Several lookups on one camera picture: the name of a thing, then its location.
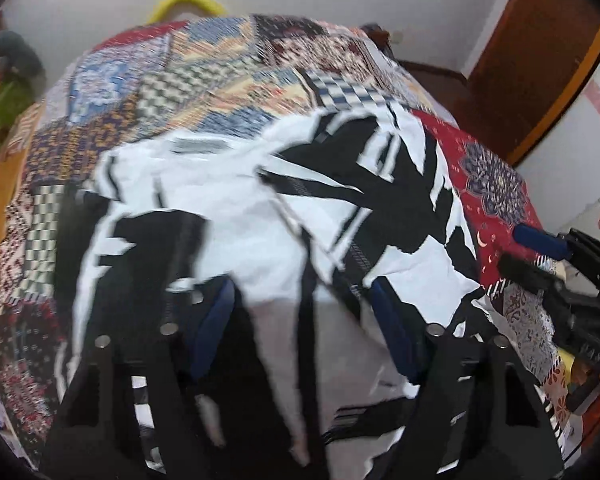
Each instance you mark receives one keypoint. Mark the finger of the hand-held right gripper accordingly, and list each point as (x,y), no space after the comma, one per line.
(525,272)
(540,242)

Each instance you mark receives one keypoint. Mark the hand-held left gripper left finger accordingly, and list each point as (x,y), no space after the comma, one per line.
(211,322)

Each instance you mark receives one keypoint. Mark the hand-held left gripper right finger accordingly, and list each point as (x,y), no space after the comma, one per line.
(394,330)

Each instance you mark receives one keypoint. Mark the black and white garment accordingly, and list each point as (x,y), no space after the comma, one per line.
(240,230)

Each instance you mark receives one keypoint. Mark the white plastic object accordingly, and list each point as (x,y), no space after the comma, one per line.
(597,217)

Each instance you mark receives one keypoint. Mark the brown wooden door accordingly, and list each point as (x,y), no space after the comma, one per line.
(530,60)

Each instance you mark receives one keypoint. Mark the patchwork printed blanket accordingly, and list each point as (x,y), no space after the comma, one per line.
(180,85)

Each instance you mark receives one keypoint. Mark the green basket with clutter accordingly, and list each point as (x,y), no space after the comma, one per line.
(0,110)

